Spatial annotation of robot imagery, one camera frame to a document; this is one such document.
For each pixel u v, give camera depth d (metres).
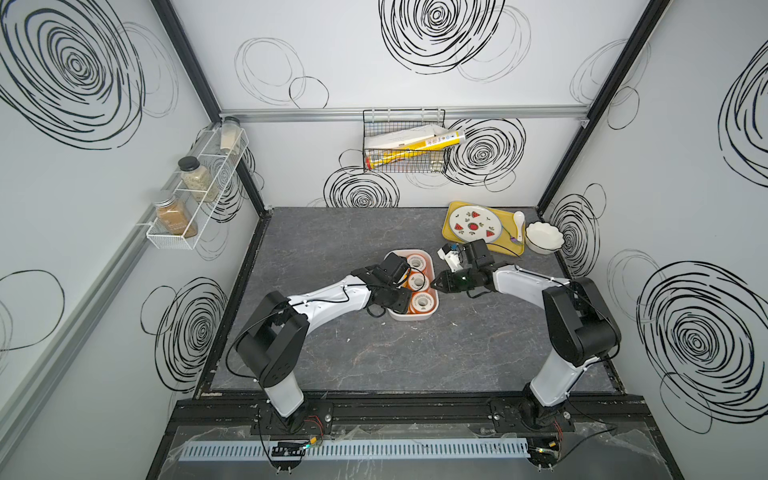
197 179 0.71
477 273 0.74
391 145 0.88
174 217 0.63
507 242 1.11
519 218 1.16
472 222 1.15
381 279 0.67
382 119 0.92
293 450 0.72
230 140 0.86
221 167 0.96
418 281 0.95
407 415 0.75
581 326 0.48
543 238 1.10
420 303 0.90
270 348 0.45
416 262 0.99
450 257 0.87
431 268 0.96
